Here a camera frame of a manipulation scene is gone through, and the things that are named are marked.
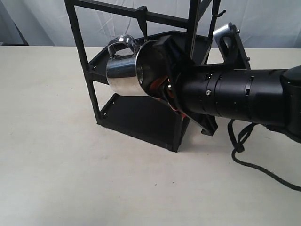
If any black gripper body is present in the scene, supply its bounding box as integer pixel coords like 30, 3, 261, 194
143, 57, 198, 118

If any shiny stainless steel mug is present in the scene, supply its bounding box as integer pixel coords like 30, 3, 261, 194
106, 34, 164, 96

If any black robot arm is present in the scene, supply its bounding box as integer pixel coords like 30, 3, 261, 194
146, 61, 301, 142

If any black metal rack stand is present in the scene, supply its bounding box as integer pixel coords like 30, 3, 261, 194
65, 0, 223, 152

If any white backdrop cloth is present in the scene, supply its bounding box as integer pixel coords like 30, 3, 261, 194
0, 0, 301, 49

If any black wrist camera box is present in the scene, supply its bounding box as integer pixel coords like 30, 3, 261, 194
154, 35, 190, 64

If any silver black camera mount bracket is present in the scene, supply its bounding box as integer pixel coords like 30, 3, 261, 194
213, 23, 251, 70

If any black cable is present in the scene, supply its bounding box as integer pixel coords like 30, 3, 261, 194
227, 119, 301, 192

